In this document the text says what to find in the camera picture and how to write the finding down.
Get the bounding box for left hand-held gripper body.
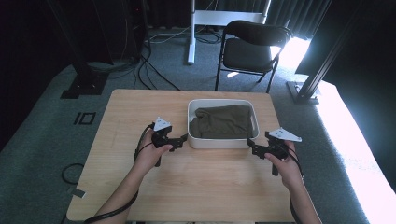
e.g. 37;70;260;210
151;116;183;168

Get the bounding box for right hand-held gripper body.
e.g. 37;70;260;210
262;126;303;177

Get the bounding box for white plastic basket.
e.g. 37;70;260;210
186;98;261;150

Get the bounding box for olive green pants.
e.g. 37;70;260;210
189;104;255;140

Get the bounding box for person's left hand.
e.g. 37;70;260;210
134;128;174;175

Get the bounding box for person's right hand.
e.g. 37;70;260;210
263;140;304;189

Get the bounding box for black folding chair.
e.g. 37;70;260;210
214;20;294;93

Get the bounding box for dark computer tower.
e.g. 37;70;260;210
92;0;151;63

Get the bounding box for dark curtain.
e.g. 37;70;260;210
267;0;332;40

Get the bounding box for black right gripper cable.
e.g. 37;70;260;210
287;147;305;224

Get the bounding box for black aluminium post with base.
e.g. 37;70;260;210
286;8;362;106

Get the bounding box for black floor cables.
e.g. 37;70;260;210
133;55;181;91

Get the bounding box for black stand with base plate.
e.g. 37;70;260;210
46;0;110;100

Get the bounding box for white floor cable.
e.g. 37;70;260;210
148;26;191;45

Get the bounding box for black cable loop on floor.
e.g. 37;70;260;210
61;162;85;186

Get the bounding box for white metal desk frame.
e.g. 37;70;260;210
187;0;272;65

